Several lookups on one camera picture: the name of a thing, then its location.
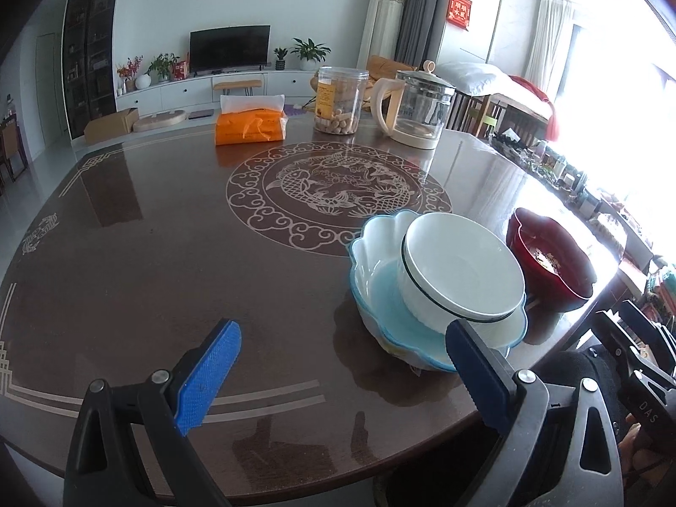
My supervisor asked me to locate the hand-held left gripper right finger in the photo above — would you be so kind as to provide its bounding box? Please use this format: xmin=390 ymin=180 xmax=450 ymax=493
xmin=444 ymin=319 xmax=625 ymax=507

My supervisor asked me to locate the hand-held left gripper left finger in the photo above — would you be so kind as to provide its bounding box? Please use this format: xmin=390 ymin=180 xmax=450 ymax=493
xmin=62 ymin=318 xmax=244 ymax=507

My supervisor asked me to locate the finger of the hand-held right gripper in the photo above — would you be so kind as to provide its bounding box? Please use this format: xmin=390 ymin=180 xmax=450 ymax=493
xmin=594 ymin=309 xmax=649 ymax=382
xmin=621 ymin=299 xmax=676 ymax=377

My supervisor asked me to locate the white bowl dark rim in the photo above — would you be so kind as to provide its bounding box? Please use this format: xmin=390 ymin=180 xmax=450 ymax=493
xmin=400 ymin=212 xmax=527 ymax=337

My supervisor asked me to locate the scalloped blue-rimmed bowl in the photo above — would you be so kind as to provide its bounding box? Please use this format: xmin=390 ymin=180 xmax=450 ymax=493
xmin=346 ymin=210 xmax=529 ymax=373

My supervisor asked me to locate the person's right hand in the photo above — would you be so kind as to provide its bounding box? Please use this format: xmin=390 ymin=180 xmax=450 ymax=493
xmin=618 ymin=415 xmax=667 ymax=488

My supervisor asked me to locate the person's dark clothing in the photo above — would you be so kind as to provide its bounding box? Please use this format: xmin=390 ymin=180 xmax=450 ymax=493
xmin=372 ymin=347 xmax=635 ymax=507

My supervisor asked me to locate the orange tissue pack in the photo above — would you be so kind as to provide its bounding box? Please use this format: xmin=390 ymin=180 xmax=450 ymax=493
xmin=214 ymin=94 xmax=289 ymax=147

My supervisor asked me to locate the red cloth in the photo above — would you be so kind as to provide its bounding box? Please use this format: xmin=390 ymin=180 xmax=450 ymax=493
xmin=510 ymin=75 xmax=562 ymax=141

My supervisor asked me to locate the round wooden tray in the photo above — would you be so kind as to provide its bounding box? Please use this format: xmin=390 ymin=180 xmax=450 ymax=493
xmin=132 ymin=109 xmax=187 ymax=133

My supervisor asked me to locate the wooden crib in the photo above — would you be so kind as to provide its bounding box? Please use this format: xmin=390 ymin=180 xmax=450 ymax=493
xmin=449 ymin=90 xmax=550 ymax=139

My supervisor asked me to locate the cardboard box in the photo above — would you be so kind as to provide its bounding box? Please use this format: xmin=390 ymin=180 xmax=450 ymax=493
xmin=84 ymin=108 xmax=141 ymax=144

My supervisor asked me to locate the white television cabinet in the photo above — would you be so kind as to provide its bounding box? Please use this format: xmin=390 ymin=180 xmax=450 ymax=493
xmin=115 ymin=68 xmax=328 ymax=115

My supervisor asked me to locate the wooden bench stool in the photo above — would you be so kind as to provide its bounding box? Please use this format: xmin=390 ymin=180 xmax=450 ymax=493
xmin=213 ymin=79 xmax=263 ymax=99

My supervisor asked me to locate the wooden chair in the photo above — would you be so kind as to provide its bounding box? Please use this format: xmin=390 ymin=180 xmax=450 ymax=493
xmin=0 ymin=116 xmax=30 ymax=183

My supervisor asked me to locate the white pillow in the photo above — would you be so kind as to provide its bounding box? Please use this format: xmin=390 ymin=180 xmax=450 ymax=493
xmin=436 ymin=60 xmax=516 ymax=99

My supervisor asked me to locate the clear plastic snack jar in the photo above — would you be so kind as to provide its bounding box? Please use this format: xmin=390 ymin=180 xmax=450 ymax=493
xmin=313 ymin=66 xmax=369 ymax=136

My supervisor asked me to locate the leafy potted plant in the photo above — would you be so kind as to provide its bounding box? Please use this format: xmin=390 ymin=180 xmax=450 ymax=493
xmin=148 ymin=53 xmax=180 ymax=84

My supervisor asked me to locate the red flower plant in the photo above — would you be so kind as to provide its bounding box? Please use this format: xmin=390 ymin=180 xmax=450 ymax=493
xmin=116 ymin=55 xmax=144 ymax=93

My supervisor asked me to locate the white curtain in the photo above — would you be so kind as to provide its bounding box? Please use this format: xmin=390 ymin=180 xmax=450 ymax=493
xmin=524 ymin=0 xmax=574 ymax=86

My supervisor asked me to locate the black television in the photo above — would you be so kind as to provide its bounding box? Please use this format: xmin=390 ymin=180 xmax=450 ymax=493
xmin=189 ymin=25 xmax=272 ymax=76

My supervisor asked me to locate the dark display cabinet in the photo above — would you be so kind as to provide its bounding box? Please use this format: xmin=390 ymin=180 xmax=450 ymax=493
xmin=62 ymin=0 xmax=125 ymax=143

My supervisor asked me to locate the large green potted plant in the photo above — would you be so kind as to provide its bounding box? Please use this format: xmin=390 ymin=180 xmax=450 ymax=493
xmin=290 ymin=38 xmax=333 ymax=71

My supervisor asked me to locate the standing air conditioner cover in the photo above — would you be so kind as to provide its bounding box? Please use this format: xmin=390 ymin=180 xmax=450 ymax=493
xmin=357 ymin=0 xmax=407 ymax=73

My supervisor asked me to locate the grey curtain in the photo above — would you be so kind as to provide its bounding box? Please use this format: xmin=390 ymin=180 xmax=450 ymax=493
xmin=395 ymin=0 xmax=458 ymax=67

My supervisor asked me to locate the glass kettle cream handle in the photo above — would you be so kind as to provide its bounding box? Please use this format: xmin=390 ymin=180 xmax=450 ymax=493
xmin=371 ymin=60 xmax=456 ymax=150

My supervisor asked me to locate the red wall hanging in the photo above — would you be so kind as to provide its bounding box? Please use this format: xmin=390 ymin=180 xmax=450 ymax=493
xmin=446 ymin=0 xmax=472 ymax=31

